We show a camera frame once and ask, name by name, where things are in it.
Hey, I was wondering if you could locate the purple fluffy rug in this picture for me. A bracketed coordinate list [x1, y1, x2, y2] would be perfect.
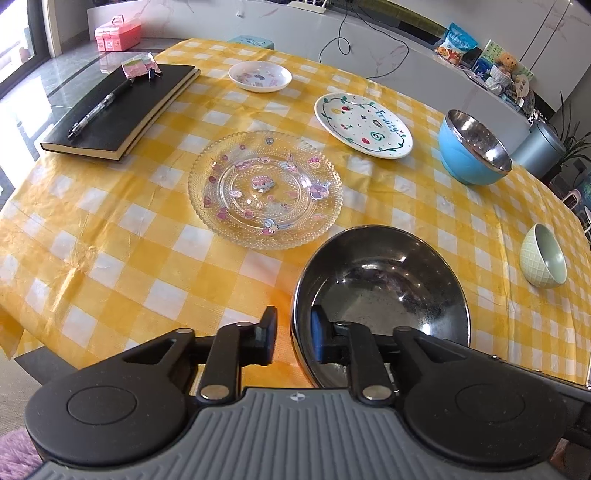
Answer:
[0, 427, 43, 480]

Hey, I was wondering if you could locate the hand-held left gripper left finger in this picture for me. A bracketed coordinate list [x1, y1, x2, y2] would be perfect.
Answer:
[121, 305, 279, 401]

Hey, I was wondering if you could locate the pink storage box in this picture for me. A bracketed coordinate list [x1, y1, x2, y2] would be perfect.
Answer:
[95, 14, 142, 54]

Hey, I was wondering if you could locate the brown teddy bear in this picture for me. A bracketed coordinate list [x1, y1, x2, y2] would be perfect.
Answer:
[485, 52, 519, 93]

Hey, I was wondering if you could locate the black pen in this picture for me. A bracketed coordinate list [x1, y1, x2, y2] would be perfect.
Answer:
[68, 79, 136, 140]

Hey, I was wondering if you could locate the green potted plant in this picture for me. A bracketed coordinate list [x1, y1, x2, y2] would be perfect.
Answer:
[545, 91, 591, 155]

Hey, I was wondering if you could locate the pink sticky notes packet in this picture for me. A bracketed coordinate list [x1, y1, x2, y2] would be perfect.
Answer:
[120, 52, 158, 82]

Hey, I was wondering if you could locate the blue steel bowl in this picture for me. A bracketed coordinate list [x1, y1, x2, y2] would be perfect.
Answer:
[437, 109, 514, 186]

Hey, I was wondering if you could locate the pale green ceramic bowl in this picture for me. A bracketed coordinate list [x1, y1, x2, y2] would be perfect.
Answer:
[520, 223, 568, 289]

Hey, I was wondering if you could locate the yellow checked tablecloth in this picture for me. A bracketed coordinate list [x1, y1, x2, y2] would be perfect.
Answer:
[0, 38, 591, 386]

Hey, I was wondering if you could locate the blue snack bag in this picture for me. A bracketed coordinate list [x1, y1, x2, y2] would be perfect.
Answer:
[434, 23, 478, 65]

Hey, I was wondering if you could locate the stainless steel bowl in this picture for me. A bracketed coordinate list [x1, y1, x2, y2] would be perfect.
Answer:
[289, 224, 472, 389]

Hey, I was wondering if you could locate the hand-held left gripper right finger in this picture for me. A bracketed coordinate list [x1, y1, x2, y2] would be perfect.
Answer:
[310, 305, 495, 401]

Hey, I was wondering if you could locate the green picture card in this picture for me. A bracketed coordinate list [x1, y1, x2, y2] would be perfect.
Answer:
[475, 39, 534, 83]

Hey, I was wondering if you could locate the clear patterned glass plate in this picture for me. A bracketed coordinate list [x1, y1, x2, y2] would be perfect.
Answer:
[188, 130, 344, 251]

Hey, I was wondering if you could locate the small white dish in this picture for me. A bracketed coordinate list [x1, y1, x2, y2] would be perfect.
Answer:
[228, 60, 293, 93]

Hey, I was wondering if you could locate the white fruit print plate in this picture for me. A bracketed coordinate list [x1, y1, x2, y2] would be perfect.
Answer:
[314, 92, 413, 160]

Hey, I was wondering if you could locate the grey trash can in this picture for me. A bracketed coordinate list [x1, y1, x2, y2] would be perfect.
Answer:
[512, 121, 566, 181]

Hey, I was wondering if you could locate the black cable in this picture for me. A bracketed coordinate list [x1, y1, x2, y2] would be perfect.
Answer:
[318, 0, 410, 80]

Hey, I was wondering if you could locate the black notebook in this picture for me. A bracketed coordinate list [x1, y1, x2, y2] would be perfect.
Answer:
[40, 64, 201, 162]

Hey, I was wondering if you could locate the teal plastic stool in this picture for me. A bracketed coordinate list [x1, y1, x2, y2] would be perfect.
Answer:
[228, 34, 276, 49]

